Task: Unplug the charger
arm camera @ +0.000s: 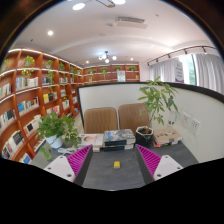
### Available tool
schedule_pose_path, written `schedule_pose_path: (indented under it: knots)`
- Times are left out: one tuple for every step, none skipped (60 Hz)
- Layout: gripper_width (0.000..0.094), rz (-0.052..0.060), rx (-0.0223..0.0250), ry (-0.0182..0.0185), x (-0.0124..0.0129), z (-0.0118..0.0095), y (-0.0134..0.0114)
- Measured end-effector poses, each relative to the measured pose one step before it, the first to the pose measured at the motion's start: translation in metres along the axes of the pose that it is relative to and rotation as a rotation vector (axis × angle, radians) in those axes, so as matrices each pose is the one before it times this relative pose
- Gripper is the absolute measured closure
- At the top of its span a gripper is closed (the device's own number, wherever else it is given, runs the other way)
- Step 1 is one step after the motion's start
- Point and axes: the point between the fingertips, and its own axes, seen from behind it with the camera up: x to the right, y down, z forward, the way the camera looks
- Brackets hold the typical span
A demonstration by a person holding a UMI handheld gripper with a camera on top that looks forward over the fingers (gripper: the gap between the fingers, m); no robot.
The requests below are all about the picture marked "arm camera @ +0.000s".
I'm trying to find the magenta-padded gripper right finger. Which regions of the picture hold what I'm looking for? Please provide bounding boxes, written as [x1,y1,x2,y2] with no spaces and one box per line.
[134,144,184,185]

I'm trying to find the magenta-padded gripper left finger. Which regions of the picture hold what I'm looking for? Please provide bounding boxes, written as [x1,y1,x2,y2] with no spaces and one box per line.
[44,143,94,187]

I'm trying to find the pothos plant in white pot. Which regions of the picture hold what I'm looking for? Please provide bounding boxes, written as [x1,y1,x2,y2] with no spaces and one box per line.
[35,111,82,161]

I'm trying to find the stack of beige books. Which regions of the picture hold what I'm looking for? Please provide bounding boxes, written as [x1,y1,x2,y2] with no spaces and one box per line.
[153,128,184,148]

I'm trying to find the money tree in black pot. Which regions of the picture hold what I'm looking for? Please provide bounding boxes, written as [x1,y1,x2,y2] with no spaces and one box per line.
[134,75,180,148]

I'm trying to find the stack of white books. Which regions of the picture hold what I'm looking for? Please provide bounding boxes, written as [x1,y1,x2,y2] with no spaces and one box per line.
[78,133,105,153]

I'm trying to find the stack of dark books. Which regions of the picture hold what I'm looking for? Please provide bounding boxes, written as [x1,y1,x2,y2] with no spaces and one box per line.
[101,128,137,152]

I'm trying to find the tan upholstered chair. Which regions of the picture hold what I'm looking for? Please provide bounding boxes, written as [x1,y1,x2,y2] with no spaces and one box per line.
[117,103,150,134]
[83,106,119,135]

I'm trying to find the orange wooden bookshelf unit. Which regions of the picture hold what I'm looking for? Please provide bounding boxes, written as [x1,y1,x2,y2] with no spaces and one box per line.
[0,48,141,165]

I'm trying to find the white partition with black rim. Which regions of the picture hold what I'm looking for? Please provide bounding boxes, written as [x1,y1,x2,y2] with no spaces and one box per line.
[76,81,224,164]

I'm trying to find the white standing banner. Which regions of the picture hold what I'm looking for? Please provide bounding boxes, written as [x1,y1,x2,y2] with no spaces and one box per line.
[173,59,185,84]

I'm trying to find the white curtain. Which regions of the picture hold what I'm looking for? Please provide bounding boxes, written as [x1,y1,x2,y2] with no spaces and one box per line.
[194,53,224,96]
[148,59,176,83]

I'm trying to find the multi-bulb ceiling lamp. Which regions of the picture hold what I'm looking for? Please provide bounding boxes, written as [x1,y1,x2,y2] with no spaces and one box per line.
[98,50,118,64]

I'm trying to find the ceiling air conditioner vent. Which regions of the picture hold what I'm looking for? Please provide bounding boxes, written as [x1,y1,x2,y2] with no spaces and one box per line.
[114,15,148,29]

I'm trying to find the recessed ceiling lights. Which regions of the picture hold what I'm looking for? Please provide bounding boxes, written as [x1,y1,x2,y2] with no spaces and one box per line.
[46,0,134,65]

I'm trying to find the white power cable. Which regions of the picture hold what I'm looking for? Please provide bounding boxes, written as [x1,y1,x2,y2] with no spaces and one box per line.
[58,147,78,156]

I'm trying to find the white wall socket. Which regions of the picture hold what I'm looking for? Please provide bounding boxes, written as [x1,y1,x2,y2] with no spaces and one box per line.
[189,118,202,136]
[179,112,192,129]

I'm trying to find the black track light rail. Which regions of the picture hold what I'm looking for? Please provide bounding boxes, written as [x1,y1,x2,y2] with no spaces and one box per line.
[146,44,218,66]

